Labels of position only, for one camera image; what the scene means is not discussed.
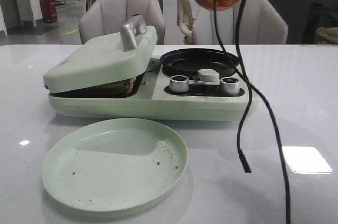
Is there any white bread slice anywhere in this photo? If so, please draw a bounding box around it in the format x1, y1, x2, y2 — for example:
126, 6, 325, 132
89, 77, 136, 95

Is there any green breakfast maker lid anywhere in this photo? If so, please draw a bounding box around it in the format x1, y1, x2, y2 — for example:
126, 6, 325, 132
43, 15, 157, 94

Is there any green breakfast maker base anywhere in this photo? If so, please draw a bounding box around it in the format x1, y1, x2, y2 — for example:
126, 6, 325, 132
49, 58, 248, 121

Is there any silver left control knob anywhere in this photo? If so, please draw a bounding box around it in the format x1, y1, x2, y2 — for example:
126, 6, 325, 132
169, 75, 189, 93

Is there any silver control knob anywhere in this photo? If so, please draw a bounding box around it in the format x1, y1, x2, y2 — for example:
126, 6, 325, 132
169, 75, 189, 93
219, 77, 240, 95

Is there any black round frying pan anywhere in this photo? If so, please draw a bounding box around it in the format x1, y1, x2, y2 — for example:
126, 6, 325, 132
160, 48, 239, 80

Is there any silver right control knob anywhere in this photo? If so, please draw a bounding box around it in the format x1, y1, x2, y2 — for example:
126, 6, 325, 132
219, 77, 240, 95

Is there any beige office chair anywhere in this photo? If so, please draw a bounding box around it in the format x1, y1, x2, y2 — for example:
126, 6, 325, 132
177, 0, 194, 44

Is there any light green plate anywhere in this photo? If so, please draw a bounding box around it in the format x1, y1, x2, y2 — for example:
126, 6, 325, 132
41, 118, 188, 216

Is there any grey armchair left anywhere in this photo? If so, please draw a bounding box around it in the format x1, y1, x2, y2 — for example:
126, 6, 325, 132
79, 0, 165, 44

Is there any grey armchair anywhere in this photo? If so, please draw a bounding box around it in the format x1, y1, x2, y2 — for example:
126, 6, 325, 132
79, 0, 165, 44
192, 0, 288, 45

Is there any white refrigerator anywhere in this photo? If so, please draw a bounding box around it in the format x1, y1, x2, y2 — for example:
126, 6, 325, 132
163, 0, 199, 45

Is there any grey armchair right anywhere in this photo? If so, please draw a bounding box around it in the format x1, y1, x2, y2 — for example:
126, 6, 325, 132
192, 0, 288, 45

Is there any red bin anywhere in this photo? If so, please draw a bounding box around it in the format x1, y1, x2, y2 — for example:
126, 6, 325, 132
39, 0, 58, 23

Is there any dark kitchen counter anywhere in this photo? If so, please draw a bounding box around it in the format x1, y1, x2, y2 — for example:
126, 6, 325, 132
268, 0, 337, 44

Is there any beige cushion at right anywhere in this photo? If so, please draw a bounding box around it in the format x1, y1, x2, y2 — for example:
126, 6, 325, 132
315, 27, 338, 44

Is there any green pan handle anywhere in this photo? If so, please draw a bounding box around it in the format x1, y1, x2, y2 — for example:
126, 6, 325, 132
193, 69, 220, 82

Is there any black cable long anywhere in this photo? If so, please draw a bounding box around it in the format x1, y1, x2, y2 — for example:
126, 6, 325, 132
211, 0, 292, 224

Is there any black cable short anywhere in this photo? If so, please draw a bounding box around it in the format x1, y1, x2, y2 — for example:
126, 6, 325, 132
235, 0, 252, 173

